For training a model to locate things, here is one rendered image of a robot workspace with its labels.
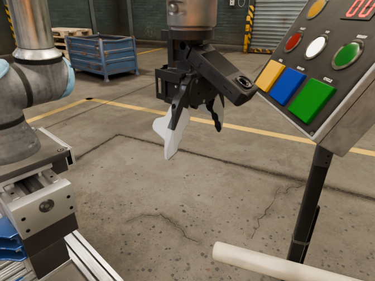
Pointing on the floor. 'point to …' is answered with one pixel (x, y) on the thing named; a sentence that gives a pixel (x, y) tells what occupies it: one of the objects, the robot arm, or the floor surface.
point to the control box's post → (309, 200)
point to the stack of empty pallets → (65, 38)
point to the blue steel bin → (102, 54)
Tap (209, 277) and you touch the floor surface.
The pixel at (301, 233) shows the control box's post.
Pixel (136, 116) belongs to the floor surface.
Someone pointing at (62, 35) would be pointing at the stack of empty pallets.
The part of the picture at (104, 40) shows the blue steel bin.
